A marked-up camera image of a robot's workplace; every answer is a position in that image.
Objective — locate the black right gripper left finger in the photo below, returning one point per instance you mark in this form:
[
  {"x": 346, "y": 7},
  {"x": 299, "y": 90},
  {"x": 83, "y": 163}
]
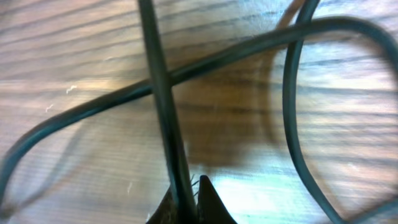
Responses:
[{"x": 170, "y": 211}]

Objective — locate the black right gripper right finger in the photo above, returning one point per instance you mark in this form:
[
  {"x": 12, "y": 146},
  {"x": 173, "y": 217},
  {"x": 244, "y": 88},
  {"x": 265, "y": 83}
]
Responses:
[{"x": 211, "y": 209}]

